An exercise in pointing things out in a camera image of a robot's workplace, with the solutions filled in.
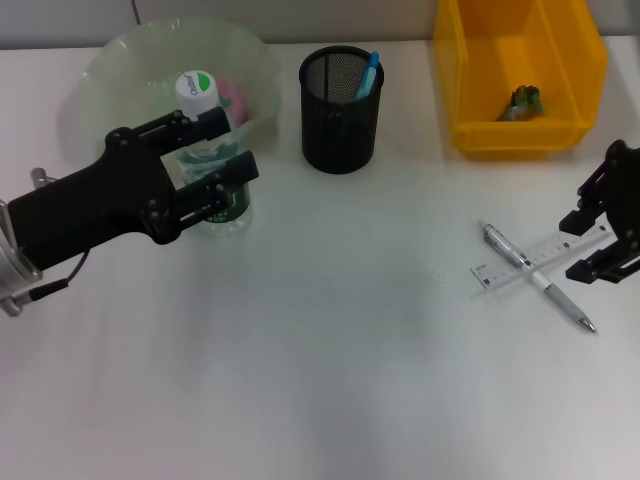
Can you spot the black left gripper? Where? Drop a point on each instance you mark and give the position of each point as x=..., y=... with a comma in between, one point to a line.
x=90, y=210

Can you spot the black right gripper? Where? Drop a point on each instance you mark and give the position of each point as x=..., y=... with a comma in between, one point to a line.
x=625, y=200

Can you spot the silver mechanical pen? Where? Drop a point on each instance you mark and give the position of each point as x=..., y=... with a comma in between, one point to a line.
x=560, y=300

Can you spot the clear green-label water bottle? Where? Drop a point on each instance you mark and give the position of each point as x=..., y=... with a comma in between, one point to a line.
x=197, y=90

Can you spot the clear plastic ruler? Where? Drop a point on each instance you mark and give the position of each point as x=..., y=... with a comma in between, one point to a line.
x=500, y=275

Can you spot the green plastic wrapper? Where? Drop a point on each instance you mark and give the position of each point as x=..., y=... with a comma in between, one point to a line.
x=522, y=102

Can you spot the blue and teal scissors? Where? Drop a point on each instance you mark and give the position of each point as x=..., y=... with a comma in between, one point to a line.
x=369, y=75

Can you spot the black mesh pen cup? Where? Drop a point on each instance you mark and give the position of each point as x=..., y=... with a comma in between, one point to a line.
x=340, y=130

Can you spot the pale green glass fruit bowl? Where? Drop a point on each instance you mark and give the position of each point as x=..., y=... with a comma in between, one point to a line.
x=125, y=65

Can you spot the yellow plastic storage bin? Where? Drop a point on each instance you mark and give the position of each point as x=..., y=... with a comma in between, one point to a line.
x=485, y=100

